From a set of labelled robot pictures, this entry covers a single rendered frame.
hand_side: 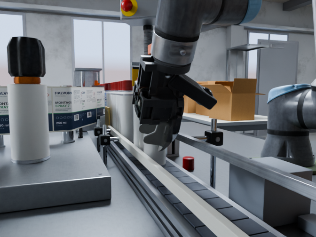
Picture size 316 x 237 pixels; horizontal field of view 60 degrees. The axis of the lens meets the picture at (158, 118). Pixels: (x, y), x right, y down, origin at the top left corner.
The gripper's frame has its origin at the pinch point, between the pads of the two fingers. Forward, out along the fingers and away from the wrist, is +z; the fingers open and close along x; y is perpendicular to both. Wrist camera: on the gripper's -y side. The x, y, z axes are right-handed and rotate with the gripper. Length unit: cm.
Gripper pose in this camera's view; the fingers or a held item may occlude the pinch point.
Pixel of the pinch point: (163, 145)
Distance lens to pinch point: 59.7
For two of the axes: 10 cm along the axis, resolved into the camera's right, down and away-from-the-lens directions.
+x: 2.8, 5.8, -7.7
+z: -1.6, 8.1, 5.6
